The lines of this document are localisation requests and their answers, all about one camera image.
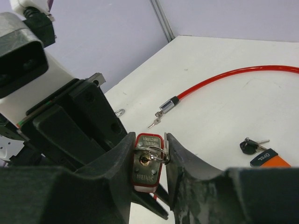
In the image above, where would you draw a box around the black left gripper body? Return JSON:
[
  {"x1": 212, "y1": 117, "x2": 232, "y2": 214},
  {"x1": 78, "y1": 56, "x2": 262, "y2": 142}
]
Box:
[{"x1": 20, "y1": 78, "x2": 127, "y2": 168}]

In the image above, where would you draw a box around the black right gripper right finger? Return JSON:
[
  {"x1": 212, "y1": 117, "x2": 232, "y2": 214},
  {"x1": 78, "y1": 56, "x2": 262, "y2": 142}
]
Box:
[{"x1": 166, "y1": 133, "x2": 299, "y2": 224}]

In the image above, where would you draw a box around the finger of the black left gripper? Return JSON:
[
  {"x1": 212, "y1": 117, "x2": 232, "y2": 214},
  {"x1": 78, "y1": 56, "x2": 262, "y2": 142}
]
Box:
[
  {"x1": 33, "y1": 105, "x2": 106, "y2": 170},
  {"x1": 131, "y1": 184, "x2": 169, "y2": 220}
]

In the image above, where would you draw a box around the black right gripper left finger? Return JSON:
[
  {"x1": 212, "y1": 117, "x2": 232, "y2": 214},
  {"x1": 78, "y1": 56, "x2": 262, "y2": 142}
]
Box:
[{"x1": 0, "y1": 132, "x2": 136, "y2": 224}]

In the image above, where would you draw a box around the red cable padlock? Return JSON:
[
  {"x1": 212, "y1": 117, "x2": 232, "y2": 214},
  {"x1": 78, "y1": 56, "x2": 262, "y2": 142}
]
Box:
[{"x1": 132, "y1": 133, "x2": 164, "y2": 201}]

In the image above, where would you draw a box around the orange black padlock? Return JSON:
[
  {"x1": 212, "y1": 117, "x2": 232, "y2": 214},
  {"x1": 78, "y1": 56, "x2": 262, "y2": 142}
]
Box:
[{"x1": 239, "y1": 137, "x2": 291, "y2": 168}]

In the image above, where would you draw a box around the brass padlock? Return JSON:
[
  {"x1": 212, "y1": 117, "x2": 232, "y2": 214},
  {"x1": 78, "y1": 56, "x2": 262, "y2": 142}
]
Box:
[{"x1": 114, "y1": 109, "x2": 126, "y2": 117}]

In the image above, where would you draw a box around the thick red cable lock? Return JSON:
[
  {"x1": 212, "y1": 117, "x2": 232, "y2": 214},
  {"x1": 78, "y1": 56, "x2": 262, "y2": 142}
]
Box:
[{"x1": 147, "y1": 65, "x2": 299, "y2": 129}]

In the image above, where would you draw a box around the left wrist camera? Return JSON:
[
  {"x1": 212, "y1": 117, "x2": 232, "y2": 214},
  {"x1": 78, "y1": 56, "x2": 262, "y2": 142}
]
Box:
[{"x1": 0, "y1": 11, "x2": 75, "y2": 126}]

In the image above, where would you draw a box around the left aluminium frame post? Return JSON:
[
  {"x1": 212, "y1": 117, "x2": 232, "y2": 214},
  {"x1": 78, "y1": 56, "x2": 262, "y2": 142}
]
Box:
[{"x1": 150, "y1": 0, "x2": 175, "y2": 42}]

